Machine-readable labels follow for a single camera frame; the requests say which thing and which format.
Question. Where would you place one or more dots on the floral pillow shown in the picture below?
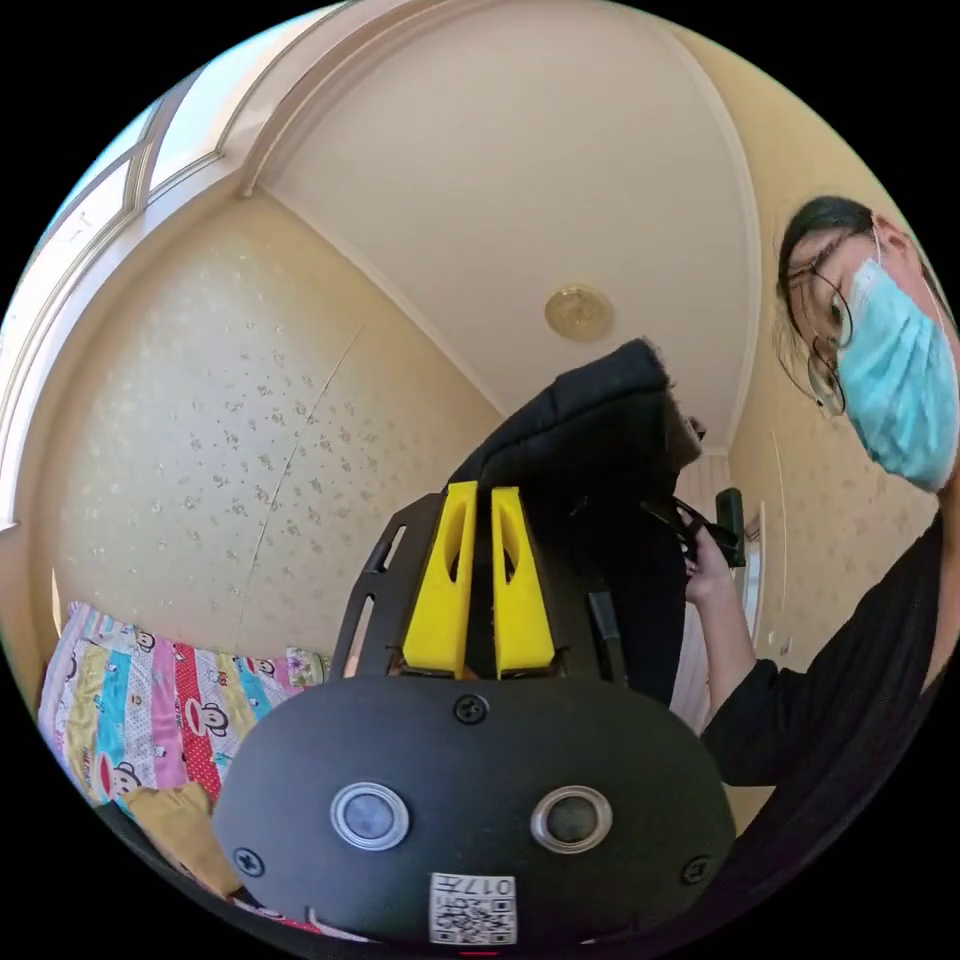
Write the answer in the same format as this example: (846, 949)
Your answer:
(307, 666)

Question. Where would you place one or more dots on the bed with printed patchwork sheet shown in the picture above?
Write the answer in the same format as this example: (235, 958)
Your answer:
(150, 712)

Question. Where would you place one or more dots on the window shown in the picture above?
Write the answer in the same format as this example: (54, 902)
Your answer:
(180, 150)

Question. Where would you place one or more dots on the round ceiling lamp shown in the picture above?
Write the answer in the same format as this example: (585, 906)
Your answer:
(578, 313)

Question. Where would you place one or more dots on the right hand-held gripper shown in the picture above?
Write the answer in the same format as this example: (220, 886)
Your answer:
(686, 525)

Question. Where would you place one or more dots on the pile of clothes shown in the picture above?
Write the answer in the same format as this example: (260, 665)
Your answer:
(180, 825)

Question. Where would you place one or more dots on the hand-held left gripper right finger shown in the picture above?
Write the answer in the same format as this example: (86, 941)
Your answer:
(525, 607)

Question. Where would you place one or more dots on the black thermal pants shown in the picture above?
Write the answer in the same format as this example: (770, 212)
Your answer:
(600, 450)

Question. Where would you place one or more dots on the person's right hand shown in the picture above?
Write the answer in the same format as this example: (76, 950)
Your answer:
(709, 574)

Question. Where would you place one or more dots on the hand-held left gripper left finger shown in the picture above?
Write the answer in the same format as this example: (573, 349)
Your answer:
(439, 600)

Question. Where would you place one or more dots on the person's body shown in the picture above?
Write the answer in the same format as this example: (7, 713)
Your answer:
(892, 390)

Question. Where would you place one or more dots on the person's right forearm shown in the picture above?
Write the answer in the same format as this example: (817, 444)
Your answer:
(724, 652)

